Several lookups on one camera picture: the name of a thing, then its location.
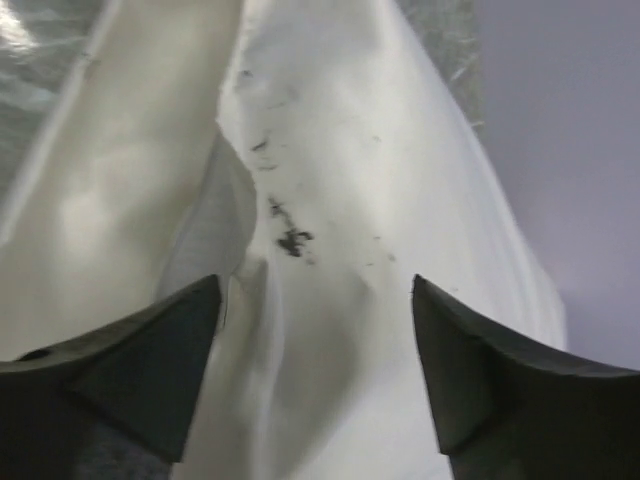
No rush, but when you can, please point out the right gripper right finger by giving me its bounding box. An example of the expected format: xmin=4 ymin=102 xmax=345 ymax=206
xmin=412 ymin=277 xmax=639 ymax=480

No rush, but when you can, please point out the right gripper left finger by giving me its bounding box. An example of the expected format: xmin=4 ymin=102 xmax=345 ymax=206
xmin=1 ymin=275 xmax=222 ymax=479

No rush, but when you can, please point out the cream pillowcase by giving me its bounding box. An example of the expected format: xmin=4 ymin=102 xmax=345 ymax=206
xmin=1 ymin=1 xmax=565 ymax=479

